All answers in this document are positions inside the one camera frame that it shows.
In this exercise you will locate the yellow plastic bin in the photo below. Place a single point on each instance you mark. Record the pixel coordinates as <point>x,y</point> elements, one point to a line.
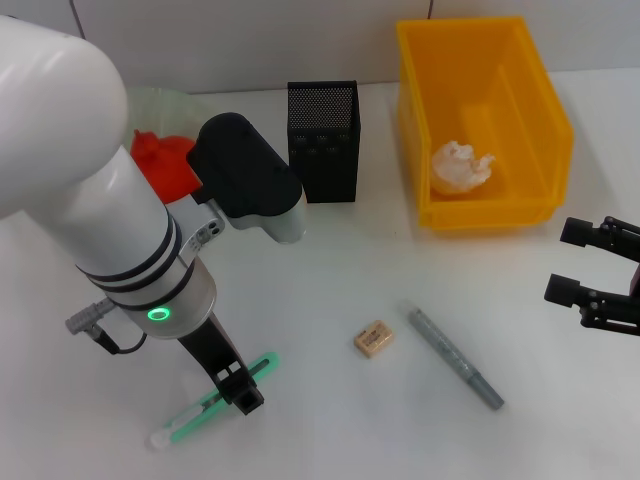
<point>480,90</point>

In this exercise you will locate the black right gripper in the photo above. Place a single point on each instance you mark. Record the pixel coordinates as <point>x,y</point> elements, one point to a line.
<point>635,282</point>

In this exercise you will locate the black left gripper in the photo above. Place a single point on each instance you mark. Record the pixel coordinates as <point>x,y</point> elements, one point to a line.
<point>205,350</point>

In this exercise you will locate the pale green glass fruit plate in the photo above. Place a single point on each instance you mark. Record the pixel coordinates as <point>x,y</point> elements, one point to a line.
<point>165,110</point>

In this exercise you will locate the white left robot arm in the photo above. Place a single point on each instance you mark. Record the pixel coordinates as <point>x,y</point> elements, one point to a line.
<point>100,210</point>

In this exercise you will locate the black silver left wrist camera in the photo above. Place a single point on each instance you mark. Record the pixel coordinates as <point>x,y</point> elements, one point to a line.
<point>245,170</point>

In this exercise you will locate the grey marker pen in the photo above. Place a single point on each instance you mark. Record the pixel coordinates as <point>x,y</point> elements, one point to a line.
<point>455,357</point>

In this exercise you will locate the green utility knife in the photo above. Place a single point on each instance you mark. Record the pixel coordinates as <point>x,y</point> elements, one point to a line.
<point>265,362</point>

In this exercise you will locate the black mesh pen holder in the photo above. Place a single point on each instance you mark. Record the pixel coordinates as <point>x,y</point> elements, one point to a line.
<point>330,140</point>

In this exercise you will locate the white paper ball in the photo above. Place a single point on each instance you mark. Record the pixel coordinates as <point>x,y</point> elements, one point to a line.
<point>460,167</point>

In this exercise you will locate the beige eraser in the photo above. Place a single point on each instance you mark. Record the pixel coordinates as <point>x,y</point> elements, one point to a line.
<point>374,340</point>

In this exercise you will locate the red-orange toy orange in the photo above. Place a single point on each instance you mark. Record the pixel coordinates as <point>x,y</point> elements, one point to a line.
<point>165,165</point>

